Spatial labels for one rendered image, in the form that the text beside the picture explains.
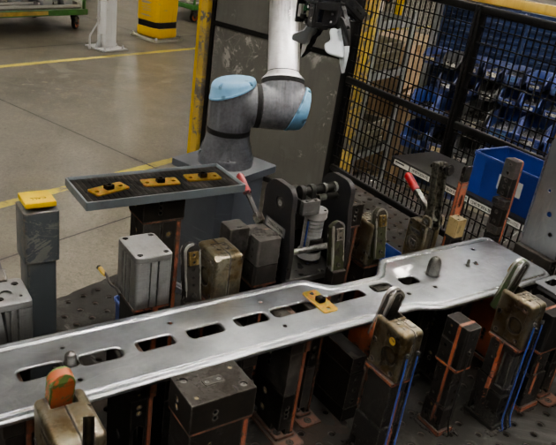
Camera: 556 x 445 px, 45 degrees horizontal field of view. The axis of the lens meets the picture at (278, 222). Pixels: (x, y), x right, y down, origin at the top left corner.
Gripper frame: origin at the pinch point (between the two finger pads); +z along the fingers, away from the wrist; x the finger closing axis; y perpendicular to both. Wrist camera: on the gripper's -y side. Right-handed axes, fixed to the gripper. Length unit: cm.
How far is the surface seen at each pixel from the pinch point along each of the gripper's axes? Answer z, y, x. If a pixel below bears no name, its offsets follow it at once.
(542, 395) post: 73, -50, 47
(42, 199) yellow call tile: 28, 59, -7
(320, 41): 33, -149, -192
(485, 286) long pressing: 44, -32, 34
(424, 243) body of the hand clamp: 44, -34, 12
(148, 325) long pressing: 44, 47, 20
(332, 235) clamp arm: 36.6, -1.3, 11.4
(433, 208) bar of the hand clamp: 34.1, -34.1, 11.5
